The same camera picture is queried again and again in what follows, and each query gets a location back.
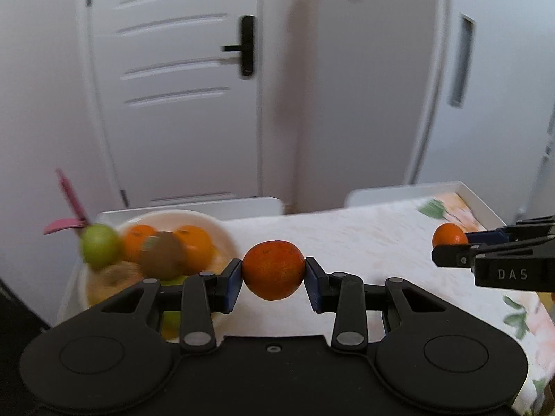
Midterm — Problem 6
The small green apple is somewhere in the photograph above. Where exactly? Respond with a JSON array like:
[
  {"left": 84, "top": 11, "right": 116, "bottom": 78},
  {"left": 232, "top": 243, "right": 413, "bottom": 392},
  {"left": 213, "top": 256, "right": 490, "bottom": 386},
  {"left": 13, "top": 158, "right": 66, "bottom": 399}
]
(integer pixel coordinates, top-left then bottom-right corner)
[{"left": 160, "top": 275, "right": 187, "bottom": 341}]

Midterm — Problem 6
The brown kiwi with sticker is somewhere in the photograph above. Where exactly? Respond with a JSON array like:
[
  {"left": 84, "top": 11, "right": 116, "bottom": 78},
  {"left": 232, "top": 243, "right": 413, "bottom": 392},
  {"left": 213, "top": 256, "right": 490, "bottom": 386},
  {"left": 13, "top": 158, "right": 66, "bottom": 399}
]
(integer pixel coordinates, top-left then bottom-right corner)
[{"left": 138, "top": 231, "right": 185, "bottom": 281}]

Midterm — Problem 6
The small mandarin orange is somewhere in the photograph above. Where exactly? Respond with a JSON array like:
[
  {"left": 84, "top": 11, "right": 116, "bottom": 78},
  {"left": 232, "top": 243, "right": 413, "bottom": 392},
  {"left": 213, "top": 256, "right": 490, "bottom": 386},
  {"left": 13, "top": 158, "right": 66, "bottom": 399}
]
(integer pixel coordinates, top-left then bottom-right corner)
[{"left": 242, "top": 241, "right": 305, "bottom": 301}]

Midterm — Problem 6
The red yellow apple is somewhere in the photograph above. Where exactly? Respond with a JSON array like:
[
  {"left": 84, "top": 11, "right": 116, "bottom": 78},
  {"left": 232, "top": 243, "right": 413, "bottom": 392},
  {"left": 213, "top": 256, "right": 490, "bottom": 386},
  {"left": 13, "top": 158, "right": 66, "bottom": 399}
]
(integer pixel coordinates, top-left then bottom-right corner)
[{"left": 86, "top": 261, "right": 145, "bottom": 306}]

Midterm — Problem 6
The large green apple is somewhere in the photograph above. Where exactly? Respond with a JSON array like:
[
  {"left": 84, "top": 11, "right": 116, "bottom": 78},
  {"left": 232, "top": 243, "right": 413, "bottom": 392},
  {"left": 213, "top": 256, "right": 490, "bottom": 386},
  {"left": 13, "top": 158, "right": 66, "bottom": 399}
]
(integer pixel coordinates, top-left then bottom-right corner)
[{"left": 81, "top": 224, "right": 121, "bottom": 272}]

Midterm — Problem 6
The orange right in bowl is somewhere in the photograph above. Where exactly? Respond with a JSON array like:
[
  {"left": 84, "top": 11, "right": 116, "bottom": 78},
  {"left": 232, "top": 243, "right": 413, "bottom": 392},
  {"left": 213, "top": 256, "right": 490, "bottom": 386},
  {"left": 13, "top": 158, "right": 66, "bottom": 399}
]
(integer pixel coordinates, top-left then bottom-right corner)
[{"left": 173, "top": 225, "right": 215, "bottom": 275}]

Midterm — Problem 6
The orange in bowl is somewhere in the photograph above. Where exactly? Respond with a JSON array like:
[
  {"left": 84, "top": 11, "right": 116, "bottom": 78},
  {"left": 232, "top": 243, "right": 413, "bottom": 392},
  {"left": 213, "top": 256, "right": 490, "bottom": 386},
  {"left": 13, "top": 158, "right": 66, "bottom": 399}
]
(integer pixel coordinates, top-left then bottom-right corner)
[
  {"left": 173, "top": 225, "right": 215, "bottom": 275},
  {"left": 121, "top": 224, "right": 157, "bottom": 263}
]

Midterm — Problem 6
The white fruit bowl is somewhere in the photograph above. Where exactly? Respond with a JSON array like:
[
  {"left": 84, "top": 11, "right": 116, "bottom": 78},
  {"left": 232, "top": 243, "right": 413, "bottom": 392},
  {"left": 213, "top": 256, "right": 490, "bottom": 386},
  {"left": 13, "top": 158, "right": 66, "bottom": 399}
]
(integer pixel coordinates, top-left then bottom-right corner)
[{"left": 75, "top": 208, "right": 240, "bottom": 311}]

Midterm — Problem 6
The floral tablecloth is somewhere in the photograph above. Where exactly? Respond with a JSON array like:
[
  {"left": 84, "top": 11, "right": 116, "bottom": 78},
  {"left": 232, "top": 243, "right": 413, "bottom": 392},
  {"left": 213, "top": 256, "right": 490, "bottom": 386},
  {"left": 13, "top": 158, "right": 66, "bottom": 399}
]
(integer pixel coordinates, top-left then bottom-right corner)
[{"left": 216, "top": 191, "right": 555, "bottom": 416}]

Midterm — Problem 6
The orange left in bowl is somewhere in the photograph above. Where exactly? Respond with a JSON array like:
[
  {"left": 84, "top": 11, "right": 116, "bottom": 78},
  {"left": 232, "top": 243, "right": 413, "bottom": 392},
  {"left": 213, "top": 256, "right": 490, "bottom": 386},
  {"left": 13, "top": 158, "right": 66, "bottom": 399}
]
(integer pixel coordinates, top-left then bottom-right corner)
[{"left": 121, "top": 224, "right": 157, "bottom": 263}]

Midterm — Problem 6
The white sliding wardrobe door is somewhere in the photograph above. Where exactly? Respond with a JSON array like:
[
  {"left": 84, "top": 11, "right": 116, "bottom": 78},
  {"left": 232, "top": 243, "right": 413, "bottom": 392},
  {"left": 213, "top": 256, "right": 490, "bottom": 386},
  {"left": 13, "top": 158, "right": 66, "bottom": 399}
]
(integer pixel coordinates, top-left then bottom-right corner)
[{"left": 416, "top": 0, "right": 554, "bottom": 224}]

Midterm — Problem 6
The pink plastic stand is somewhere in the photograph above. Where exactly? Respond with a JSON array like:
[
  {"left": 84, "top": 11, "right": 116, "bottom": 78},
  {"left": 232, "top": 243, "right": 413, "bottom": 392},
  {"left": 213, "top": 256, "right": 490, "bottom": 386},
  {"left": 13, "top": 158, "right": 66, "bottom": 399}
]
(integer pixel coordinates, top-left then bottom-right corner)
[{"left": 43, "top": 168, "right": 90, "bottom": 237}]

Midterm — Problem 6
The black door handle lock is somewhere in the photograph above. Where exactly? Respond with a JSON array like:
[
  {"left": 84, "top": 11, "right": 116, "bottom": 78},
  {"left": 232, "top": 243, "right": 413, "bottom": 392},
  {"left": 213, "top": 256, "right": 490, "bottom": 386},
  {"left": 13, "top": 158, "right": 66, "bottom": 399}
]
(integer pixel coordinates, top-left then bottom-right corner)
[{"left": 221, "top": 15, "right": 257, "bottom": 78}]

